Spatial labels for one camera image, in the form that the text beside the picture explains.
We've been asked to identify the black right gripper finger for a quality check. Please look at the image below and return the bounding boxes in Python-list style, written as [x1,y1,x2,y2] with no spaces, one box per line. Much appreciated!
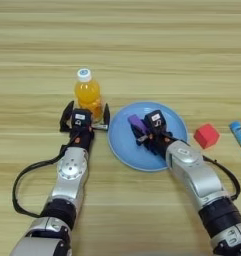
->
[130,123,148,145]

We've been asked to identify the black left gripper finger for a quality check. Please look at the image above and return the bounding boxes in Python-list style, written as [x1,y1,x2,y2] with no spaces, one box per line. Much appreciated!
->
[59,100,75,133]
[102,103,111,131]

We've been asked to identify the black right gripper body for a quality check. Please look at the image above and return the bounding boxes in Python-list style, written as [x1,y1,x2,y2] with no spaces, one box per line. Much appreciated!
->
[135,132,178,158]

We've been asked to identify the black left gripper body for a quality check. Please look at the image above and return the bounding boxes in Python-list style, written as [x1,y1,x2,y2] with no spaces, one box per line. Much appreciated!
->
[69,124,110,150]

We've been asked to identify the purple rectangular block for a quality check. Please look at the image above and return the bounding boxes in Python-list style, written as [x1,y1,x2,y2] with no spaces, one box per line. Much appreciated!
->
[127,114,150,134]

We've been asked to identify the blue round plate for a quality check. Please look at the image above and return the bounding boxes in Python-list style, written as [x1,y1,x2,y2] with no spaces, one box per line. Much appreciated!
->
[107,101,189,173]

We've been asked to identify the orange juice bottle white cap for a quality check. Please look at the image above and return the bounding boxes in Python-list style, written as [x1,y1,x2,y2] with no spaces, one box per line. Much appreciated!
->
[74,67,105,124]

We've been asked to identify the red cube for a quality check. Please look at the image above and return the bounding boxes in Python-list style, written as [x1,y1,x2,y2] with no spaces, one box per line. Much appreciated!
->
[193,123,221,150]

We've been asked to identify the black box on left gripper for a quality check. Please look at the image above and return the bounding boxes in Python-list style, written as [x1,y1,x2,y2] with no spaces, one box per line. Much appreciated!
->
[71,108,92,128]

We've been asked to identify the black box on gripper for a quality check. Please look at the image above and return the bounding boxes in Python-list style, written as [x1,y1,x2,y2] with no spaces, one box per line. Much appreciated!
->
[71,108,92,128]
[144,109,168,136]

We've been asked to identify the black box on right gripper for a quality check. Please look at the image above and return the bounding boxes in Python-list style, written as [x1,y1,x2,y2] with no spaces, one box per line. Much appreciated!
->
[144,109,168,136]

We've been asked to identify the blue glue stick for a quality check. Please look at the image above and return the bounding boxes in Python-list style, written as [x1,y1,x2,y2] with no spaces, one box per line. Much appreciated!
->
[228,120,241,159]

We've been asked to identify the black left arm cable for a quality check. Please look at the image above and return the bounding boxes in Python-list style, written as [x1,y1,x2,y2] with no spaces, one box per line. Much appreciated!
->
[11,143,71,219]

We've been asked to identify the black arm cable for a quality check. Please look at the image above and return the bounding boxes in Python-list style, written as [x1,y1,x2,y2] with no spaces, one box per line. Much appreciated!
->
[11,143,71,219]
[203,154,241,203]

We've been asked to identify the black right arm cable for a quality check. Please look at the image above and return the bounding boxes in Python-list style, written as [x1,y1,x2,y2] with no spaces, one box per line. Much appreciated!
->
[203,154,241,203]

